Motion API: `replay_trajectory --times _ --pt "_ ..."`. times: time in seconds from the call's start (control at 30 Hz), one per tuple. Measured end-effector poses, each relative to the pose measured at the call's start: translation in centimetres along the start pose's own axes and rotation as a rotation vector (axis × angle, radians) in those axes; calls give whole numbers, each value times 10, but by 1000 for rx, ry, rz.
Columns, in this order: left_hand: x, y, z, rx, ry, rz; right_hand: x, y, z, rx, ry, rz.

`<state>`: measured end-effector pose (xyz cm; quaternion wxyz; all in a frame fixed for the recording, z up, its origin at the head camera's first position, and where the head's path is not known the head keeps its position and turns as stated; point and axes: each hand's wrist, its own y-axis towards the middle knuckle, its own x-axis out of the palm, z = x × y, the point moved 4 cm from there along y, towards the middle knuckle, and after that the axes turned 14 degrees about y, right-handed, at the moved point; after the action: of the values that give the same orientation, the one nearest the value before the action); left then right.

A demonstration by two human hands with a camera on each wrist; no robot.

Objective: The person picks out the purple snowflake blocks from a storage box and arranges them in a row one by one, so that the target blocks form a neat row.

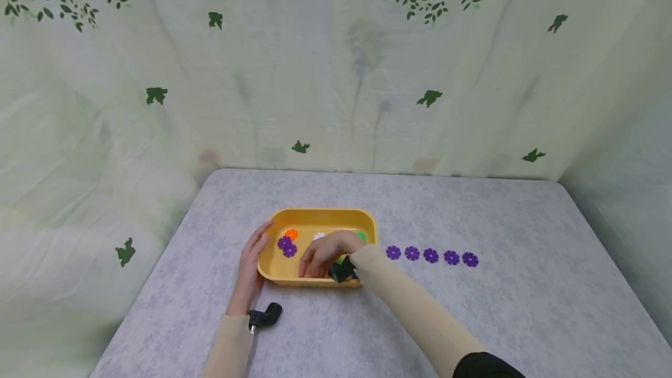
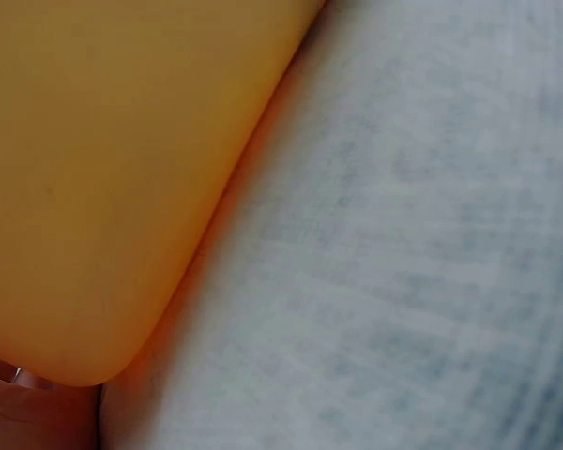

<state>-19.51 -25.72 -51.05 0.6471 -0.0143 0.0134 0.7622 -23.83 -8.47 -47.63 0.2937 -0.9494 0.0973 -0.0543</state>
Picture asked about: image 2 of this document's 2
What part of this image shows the person's left hand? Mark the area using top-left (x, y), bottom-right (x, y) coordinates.
top-left (0, 350), bottom-right (105, 450)

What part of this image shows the yellow plastic container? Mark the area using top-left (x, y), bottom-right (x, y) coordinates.
top-left (0, 0), bottom-right (332, 388)

